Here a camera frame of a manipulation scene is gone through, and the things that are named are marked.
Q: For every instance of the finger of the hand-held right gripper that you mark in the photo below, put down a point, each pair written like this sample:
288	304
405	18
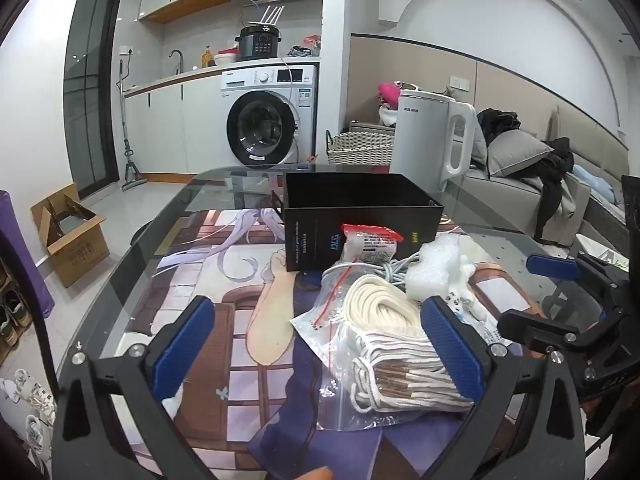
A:
535	331
552	265

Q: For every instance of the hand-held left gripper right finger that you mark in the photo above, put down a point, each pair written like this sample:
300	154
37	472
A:
452	345

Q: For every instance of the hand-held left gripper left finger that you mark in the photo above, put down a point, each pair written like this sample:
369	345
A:
182	350

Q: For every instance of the small printed plastic packet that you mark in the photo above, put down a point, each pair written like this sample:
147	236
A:
492	332

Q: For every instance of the white bubble wrap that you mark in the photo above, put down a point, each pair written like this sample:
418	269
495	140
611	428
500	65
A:
435	270

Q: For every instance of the red and white packet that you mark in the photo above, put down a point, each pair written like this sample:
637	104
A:
372	242

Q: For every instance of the black storage box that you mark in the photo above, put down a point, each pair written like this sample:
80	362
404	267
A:
320	232

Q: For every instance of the person's left hand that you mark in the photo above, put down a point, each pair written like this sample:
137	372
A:
312	474

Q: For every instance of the grey sofa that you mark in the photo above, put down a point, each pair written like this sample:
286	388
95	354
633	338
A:
510	195

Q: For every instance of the black jacket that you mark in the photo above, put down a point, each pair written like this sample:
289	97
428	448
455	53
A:
552	180

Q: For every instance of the printed desk mat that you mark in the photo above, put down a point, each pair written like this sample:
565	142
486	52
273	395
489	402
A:
220	270

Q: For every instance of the light blue cloth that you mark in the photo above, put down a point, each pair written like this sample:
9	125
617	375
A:
592	182

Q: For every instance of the grey pillow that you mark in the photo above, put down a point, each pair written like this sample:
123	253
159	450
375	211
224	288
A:
517	152

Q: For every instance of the open cardboard box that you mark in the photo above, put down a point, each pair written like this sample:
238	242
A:
82	250

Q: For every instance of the dark clothing heap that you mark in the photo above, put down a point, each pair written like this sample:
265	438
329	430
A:
497	125

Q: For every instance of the white slippers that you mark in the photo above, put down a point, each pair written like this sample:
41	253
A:
30	400

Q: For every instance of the pair of shoes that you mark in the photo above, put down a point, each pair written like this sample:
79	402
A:
12	317

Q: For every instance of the white electric kettle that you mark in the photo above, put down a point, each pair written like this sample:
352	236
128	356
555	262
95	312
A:
420	135

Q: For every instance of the flat mop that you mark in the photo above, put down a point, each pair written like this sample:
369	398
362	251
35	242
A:
131	170

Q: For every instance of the purple cloth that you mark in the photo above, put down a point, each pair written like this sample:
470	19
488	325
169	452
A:
20	250

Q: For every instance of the wicker laundry basket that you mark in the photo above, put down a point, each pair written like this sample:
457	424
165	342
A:
357	149

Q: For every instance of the pink cloth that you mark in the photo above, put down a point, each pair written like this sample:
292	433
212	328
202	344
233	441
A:
387	92

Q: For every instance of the white washing machine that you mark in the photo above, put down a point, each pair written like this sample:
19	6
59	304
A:
270	120

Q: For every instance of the dark glass door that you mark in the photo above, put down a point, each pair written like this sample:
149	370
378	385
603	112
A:
90	85

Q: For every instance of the kitchen faucet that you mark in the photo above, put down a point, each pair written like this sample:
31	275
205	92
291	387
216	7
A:
177	57

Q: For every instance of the yellow bottle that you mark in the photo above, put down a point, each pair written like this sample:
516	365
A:
207	57

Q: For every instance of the white bowl with red lid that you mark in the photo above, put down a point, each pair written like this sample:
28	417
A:
225	57

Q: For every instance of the black pressure cooker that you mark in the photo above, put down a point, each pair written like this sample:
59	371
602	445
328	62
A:
257	45

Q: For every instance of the pile of clothes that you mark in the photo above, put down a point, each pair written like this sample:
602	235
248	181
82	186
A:
302	49

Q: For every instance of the white antenna router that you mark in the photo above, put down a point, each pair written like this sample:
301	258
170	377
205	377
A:
270	17

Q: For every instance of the wall switch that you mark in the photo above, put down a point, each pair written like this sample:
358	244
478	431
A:
460	83

